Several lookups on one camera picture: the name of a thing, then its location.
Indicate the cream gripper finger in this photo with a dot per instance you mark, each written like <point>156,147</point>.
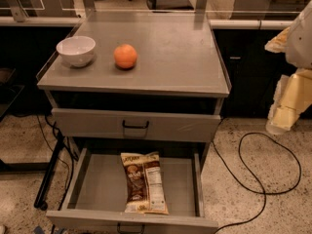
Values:
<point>293,95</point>
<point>278,43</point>

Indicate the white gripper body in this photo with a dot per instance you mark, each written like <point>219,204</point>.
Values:
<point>300,42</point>

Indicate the brown chip bag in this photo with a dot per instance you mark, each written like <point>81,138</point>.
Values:
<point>144,184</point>

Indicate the grey drawer cabinet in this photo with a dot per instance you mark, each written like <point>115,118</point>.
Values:
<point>137,82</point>

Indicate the open grey middle drawer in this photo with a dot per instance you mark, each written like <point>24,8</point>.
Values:
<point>97,195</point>

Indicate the closed grey top drawer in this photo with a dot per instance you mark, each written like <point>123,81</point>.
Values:
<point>139,125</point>

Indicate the orange fruit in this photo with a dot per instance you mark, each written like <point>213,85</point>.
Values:
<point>125,56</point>

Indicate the white ceramic bowl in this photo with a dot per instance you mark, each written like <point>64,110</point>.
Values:
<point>77,50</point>

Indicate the black table leg frame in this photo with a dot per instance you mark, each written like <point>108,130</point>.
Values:
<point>47,168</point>

